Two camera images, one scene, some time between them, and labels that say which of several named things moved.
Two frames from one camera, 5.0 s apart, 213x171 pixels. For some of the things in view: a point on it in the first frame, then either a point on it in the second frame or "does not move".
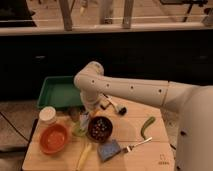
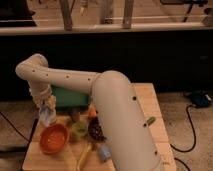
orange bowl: x=54 y=139 does not move
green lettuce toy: x=77 y=130 does not move
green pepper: x=147 y=123 does not move
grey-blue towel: x=84 y=118 → x=47 y=115
